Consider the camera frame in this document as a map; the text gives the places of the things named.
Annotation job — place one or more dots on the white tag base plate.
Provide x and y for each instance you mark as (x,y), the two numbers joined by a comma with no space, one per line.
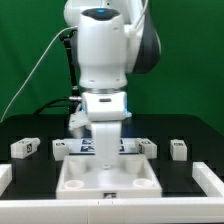
(85,146)

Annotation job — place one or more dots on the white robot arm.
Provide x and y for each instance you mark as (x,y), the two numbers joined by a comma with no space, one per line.
(114,38)

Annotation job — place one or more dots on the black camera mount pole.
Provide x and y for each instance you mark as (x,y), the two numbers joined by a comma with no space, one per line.
(75,93)

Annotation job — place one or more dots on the white left fence block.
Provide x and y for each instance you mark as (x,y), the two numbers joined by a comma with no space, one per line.
(5,176)

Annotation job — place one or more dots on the white fence block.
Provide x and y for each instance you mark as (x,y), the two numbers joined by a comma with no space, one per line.
(207,180)
(5,176)

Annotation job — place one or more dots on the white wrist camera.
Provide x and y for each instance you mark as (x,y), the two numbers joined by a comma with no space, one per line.
(78,122)

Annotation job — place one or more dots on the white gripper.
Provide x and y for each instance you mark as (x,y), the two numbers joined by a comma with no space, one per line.
(105,113)

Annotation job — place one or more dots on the white square tabletop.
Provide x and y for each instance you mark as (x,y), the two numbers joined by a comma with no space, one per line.
(82,177)

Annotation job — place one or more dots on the white front fence rail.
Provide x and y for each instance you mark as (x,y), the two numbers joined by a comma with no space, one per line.
(113,211)

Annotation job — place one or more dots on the white right fence block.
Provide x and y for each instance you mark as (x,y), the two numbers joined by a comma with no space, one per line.
(207,180)

